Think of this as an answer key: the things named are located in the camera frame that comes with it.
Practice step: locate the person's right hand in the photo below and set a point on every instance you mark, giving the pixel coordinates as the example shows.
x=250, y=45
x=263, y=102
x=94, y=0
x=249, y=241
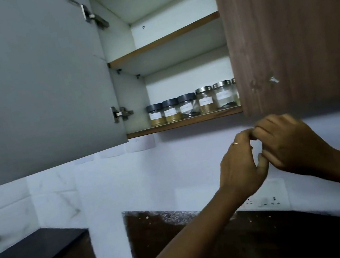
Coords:
x=293, y=145

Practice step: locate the person's left hand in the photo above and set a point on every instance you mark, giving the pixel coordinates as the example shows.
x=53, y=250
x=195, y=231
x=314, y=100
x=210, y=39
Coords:
x=238, y=171

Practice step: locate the person's left thumb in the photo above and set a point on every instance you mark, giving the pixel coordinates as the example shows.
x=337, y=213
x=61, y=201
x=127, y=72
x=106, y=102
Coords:
x=263, y=167

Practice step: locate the person's right fingers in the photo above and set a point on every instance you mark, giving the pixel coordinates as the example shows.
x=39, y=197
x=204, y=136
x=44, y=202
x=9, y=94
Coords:
x=267, y=140

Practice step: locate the steel-lid jar of dark spice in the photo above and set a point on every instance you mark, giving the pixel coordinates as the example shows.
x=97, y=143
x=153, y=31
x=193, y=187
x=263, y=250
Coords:
x=224, y=94

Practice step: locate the steel-lid jar of brown spice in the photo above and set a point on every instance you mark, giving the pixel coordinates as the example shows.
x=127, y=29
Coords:
x=205, y=99

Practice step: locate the black-lid jar of dark spice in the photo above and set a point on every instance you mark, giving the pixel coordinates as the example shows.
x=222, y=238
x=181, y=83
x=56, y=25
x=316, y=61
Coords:
x=189, y=106

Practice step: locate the black-lid jar of yellow spice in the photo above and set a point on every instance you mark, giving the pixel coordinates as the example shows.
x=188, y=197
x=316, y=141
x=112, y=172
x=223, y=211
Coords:
x=172, y=110

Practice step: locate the brown wooden cabinet door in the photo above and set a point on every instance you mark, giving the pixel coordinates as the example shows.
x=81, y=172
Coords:
x=293, y=31

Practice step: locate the black-lid jar of brown spice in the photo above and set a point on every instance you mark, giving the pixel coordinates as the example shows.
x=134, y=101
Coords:
x=156, y=115

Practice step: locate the wooden cabinet shelf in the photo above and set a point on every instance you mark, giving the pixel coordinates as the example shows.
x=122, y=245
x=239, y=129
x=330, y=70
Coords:
x=165, y=42

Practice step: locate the metal cabinet hinge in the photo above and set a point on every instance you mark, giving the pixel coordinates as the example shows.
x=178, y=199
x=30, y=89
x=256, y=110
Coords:
x=93, y=16
x=120, y=113

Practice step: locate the grey open cabinet door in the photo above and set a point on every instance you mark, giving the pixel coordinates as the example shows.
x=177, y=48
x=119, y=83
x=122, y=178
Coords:
x=29, y=82

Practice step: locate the white wall socket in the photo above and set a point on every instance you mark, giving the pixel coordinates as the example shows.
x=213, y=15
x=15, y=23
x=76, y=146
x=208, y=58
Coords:
x=267, y=197

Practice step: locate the white wall cabinet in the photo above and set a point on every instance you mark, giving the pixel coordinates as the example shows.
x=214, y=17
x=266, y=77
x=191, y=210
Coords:
x=164, y=53

